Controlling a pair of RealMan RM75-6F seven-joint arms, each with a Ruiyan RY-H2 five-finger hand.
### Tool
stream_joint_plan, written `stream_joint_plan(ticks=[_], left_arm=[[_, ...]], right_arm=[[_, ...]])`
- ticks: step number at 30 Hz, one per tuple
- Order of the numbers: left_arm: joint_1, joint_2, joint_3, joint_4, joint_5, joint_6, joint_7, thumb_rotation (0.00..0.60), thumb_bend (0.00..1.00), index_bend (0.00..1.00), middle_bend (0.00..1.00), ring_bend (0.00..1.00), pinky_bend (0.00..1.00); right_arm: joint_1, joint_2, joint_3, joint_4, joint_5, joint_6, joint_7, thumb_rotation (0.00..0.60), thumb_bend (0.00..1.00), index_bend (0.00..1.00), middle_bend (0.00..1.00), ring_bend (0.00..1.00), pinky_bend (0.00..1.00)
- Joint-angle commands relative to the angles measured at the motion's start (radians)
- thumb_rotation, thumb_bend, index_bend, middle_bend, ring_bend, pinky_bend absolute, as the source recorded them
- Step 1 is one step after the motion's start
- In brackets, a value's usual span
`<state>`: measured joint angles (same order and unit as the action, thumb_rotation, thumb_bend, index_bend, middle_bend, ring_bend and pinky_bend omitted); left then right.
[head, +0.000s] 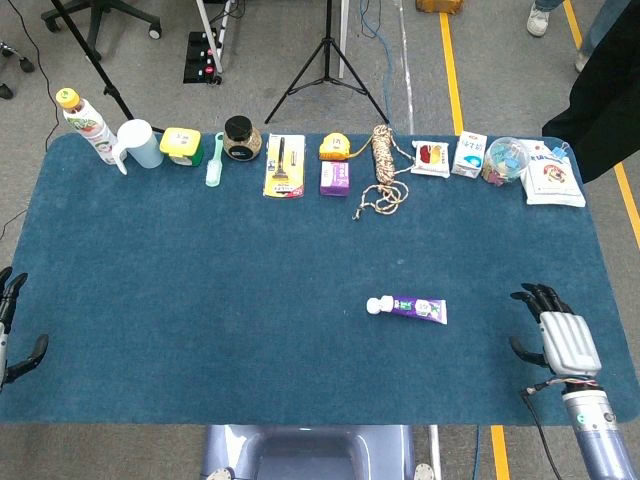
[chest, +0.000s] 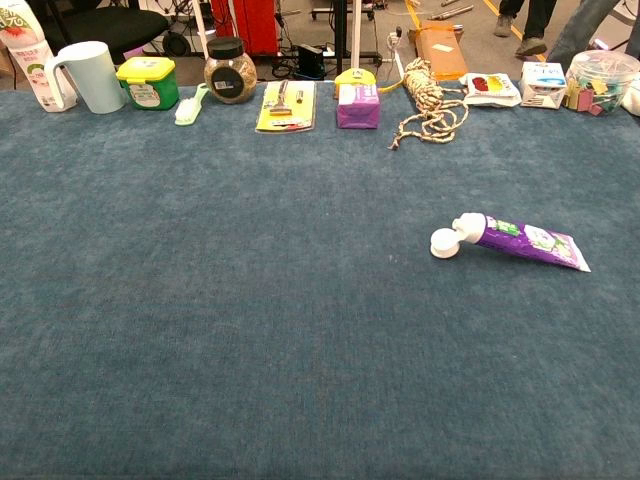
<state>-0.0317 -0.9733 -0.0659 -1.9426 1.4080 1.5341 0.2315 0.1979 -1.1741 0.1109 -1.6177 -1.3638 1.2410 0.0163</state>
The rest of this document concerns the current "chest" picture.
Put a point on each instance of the white plastic bottle cap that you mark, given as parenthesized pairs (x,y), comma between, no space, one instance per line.
(444,245)

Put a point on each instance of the purple toothpaste tube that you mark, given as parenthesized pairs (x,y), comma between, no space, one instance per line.
(525,242)

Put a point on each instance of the yellow-capped drink bottle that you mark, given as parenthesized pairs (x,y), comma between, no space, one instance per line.
(30,60)

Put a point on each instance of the blue carpet table mat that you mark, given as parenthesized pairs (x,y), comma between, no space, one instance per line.
(250,300)

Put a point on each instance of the razor in yellow package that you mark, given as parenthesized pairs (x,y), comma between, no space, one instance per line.
(285,112)

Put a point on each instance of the purple box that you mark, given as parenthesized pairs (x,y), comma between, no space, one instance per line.
(357,110)

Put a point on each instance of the yellow tape measure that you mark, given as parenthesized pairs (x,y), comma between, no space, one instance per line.
(355,77)

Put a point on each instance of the black box device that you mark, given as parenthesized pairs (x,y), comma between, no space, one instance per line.
(311,60)

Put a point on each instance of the mint green brush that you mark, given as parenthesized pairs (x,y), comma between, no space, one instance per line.
(189,109)

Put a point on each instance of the glass jar with black lid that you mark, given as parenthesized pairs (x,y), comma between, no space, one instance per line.
(230,75)

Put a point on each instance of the brown cardboard box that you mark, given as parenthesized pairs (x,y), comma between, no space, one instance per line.
(440,50)

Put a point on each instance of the green box with yellow lid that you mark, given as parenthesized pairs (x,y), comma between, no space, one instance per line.
(150,90)

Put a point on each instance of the red cabinet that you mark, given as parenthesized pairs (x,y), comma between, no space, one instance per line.
(245,25)

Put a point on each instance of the white red yellow snack packet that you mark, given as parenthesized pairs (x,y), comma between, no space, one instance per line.
(492,87)

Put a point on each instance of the white slanted leg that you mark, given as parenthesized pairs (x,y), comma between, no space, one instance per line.
(200,30)

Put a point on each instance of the white and blue carton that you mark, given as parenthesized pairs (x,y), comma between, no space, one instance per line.
(542,82)

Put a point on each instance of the black office chair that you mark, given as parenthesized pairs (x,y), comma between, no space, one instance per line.
(110,25)

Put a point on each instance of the person with grey shoes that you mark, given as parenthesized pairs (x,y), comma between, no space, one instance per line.
(532,25)

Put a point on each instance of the clear tub of binder clips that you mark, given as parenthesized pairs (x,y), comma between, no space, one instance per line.
(600,75)

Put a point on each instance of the person in dark trousers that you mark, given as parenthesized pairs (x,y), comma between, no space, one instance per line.
(580,30)

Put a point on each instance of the white printed bag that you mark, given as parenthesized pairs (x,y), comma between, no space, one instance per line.
(632,100)

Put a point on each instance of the white upright post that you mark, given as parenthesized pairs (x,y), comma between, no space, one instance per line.
(356,35)

